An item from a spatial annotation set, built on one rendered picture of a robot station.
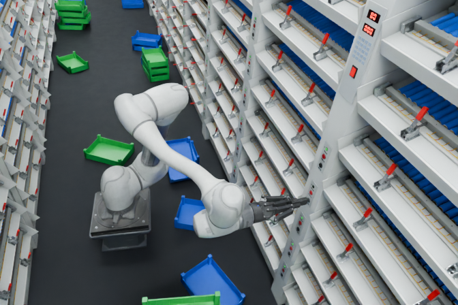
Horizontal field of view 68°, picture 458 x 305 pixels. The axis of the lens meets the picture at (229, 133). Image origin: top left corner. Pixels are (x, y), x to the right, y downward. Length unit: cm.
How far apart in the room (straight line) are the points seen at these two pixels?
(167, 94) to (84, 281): 115
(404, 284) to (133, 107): 108
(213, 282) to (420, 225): 128
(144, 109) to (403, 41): 93
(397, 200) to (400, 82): 34
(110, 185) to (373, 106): 132
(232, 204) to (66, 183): 173
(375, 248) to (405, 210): 19
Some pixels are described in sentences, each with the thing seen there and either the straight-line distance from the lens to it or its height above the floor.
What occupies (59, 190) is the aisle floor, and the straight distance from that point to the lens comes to 256.
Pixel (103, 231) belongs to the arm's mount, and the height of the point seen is 23.
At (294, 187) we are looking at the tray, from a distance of 151.
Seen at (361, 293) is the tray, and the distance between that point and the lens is 131.
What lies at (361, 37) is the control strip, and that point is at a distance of 102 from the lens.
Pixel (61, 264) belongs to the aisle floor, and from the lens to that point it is 221.
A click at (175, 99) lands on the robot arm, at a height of 100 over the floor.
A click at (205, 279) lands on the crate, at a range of 204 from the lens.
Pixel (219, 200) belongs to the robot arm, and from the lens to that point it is 103.
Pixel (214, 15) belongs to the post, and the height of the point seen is 103.
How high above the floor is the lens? 181
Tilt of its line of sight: 39 degrees down
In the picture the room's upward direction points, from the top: 6 degrees clockwise
